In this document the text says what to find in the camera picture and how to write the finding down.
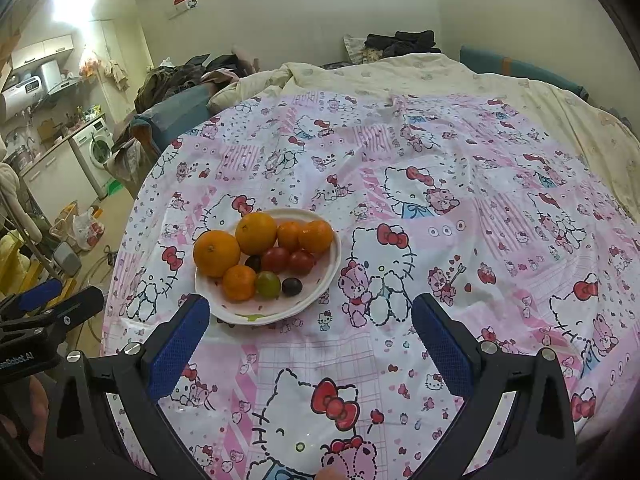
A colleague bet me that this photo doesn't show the blue bed frame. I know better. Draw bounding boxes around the blue bed frame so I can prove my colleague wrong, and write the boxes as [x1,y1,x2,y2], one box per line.
[131,45,588,161]

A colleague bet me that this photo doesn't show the floral pillow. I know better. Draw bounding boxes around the floral pillow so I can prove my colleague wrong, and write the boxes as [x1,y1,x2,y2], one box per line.
[343,34,386,65]

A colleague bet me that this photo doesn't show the grey plastic box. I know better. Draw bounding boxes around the grey plastic box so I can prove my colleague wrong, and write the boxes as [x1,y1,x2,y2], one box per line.
[52,242,82,277]

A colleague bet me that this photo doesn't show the green cherry tomato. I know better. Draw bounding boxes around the green cherry tomato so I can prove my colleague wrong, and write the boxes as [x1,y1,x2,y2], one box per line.
[255,270,282,300]

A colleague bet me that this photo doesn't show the small mandarin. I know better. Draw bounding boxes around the small mandarin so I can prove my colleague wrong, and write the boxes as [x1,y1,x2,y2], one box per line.
[276,221,303,253]
[298,220,334,254]
[222,265,258,303]

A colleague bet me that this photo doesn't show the dark folded clothes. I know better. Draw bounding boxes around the dark folded clothes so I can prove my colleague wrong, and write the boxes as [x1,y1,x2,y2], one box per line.
[365,30,443,58]

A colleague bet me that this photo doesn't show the range hood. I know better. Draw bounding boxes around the range hood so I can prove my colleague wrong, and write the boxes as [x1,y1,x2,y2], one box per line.
[47,75,83,97]

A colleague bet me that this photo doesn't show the hanging towel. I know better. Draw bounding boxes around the hanging towel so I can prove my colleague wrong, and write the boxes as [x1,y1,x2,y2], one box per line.
[105,60,130,92]

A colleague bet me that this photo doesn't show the pile of clothes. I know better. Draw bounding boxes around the pile of clothes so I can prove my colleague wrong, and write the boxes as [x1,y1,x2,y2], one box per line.
[134,52,261,111]

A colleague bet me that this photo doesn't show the white plastic plate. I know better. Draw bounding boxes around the white plastic plate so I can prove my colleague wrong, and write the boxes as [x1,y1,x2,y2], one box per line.
[194,208,342,326]

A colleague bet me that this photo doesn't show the cream quilt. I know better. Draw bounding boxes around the cream quilt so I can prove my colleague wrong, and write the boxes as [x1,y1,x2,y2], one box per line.
[207,52,640,221]

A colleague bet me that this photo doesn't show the white water heater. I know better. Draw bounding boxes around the white water heater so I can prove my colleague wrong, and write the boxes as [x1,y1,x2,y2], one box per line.
[0,72,48,116]

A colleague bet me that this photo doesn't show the red cherry tomato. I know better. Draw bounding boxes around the red cherry tomato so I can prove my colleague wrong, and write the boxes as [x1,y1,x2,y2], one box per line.
[287,249,316,276]
[261,246,291,274]

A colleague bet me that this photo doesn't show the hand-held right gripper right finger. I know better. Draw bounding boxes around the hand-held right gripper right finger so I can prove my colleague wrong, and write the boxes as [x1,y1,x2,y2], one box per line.
[411,292,578,480]

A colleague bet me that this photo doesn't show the person's left hand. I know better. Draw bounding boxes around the person's left hand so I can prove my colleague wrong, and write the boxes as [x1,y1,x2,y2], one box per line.
[0,377,53,456]

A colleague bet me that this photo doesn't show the white base cabinet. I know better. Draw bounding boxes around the white base cabinet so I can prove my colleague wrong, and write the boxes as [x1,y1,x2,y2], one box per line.
[20,152,96,221]

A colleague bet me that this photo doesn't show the white wall cabinets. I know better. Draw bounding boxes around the white wall cabinets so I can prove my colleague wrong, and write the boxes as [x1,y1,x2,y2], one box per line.
[10,34,76,71]

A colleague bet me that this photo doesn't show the pink printed blanket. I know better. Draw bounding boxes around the pink printed blanket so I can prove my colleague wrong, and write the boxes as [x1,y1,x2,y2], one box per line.
[100,87,640,480]

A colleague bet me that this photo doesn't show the large orange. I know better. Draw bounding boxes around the large orange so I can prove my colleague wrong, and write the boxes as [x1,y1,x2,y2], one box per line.
[193,230,242,279]
[235,212,278,256]

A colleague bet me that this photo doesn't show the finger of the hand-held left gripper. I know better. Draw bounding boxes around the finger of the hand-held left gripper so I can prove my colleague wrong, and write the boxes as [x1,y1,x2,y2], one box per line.
[0,279,63,318]
[0,286,106,337]

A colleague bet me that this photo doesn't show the white plastic bag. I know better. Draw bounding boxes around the white plastic bag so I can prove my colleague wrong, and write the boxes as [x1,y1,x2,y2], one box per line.
[72,207,106,251]

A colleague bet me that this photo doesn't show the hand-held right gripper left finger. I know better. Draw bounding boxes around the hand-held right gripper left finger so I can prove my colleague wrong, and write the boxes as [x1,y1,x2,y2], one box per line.
[42,294,211,480]

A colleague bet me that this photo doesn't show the hanging orange bag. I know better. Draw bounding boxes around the hanging orange bag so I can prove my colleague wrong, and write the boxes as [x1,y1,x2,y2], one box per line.
[79,50,103,81]

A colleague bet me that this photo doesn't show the white washing machine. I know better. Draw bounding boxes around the white washing machine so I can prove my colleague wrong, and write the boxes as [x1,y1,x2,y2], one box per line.
[70,117,118,198]

